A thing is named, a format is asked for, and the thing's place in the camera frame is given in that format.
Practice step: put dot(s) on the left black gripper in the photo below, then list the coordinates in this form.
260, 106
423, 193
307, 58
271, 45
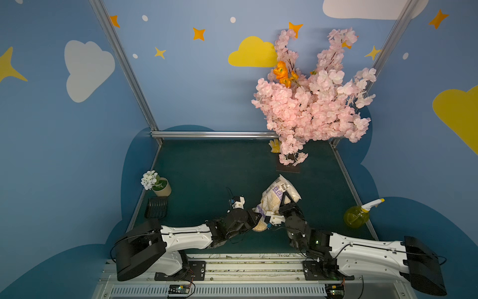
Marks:
252, 217

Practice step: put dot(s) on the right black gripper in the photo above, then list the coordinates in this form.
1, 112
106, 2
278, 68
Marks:
289, 211

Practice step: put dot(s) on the clear plastic oats bag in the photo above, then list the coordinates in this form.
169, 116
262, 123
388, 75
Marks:
271, 198

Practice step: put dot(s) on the white patterned breakfast bowl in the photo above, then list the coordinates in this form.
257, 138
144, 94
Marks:
260, 227

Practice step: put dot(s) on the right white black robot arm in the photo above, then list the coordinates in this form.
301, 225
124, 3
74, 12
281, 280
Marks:
340, 257

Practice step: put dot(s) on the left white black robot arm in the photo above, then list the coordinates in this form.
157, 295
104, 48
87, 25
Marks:
151, 242

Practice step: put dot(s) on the yellow work glove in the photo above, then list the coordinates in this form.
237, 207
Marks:
275, 146

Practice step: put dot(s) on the green spray bottle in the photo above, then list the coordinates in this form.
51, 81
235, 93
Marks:
357, 216

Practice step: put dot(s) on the pink cherry blossom tree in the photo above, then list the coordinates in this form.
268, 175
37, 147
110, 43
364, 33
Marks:
317, 107

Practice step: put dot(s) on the left electronics board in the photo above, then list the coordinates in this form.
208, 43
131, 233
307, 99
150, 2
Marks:
178, 290

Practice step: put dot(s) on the electronics board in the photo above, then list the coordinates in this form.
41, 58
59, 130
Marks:
334, 291
178, 290

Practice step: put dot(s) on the white flower in beige pot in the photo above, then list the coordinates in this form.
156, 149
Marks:
151, 180

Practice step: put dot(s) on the right electronics board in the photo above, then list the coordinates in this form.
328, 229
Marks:
334, 291

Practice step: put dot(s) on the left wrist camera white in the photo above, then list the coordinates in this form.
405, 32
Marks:
237, 202

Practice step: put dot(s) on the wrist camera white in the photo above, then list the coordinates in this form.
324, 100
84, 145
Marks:
272, 219
237, 202

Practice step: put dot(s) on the brown tree base plate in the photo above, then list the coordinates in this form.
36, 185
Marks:
287, 168

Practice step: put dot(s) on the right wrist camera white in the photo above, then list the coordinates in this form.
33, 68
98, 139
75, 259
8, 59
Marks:
272, 219

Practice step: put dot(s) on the aluminium front rail frame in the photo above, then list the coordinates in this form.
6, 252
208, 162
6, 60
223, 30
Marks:
247, 276

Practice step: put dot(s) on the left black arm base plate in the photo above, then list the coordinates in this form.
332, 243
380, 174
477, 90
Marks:
195, 271

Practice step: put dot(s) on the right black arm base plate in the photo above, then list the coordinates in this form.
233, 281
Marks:
317, 271

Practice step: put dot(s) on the aluminium back rail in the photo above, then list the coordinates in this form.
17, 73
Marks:
214, 135

